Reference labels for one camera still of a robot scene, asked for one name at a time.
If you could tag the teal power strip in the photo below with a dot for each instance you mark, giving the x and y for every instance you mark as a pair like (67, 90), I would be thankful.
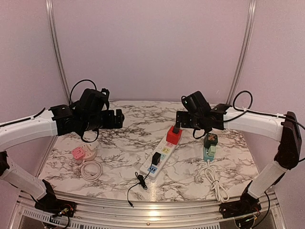
(209, 153)

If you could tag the pink cube socket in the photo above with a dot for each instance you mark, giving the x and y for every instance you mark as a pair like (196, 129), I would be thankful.
(78, 153)

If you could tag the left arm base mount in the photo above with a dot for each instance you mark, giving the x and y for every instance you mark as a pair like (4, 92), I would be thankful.
(56, 207)

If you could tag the right aluminium frame post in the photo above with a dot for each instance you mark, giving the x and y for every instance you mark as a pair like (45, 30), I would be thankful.
(244, 49)

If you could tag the red cube socket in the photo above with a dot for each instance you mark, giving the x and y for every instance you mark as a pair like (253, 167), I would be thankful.
(173, 138)

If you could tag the left aluminium frame post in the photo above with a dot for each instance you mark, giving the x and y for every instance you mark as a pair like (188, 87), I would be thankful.
(56, 48)

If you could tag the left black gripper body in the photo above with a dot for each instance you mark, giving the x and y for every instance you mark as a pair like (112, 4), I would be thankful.
(94, 122)

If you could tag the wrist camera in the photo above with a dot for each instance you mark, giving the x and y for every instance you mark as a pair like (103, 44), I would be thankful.
(195, 103)
(94, 101)

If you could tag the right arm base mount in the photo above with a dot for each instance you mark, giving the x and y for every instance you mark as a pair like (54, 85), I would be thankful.
(237, 208)

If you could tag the dark green cube plug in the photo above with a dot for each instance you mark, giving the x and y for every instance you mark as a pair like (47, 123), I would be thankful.
(210, 139)

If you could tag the pink round power strip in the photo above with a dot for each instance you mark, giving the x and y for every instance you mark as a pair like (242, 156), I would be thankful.
(90, 155)

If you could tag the white multicolour power strip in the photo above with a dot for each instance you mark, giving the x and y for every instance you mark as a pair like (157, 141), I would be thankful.
(165, 149)

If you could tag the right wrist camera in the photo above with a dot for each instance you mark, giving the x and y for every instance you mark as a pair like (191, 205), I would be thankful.
(195, 103)

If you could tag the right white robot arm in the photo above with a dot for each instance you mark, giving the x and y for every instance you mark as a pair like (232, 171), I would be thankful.
(283, 129)

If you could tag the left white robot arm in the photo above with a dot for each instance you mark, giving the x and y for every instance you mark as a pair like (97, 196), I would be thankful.
(57, 121)

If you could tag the aluminium front rail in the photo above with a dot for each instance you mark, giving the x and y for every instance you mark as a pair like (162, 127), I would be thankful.
(101, 213)

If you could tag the aluminium frame post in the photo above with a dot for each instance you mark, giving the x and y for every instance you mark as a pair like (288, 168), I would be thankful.
(56, 48)
(244, 49)

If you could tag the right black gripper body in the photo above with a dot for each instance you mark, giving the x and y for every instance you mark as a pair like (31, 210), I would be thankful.
(195, 122)

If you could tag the black power adapter with cable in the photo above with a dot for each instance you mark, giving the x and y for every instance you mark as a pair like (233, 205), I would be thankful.
(141, 179)

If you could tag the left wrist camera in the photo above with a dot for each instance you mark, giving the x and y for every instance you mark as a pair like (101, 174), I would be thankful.
(94, 101)

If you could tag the dark grey usb charger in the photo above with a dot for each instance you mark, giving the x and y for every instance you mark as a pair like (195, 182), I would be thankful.
(176, 129)

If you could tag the white plug on pink strip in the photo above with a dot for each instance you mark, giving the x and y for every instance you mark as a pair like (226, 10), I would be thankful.
(94, 146)

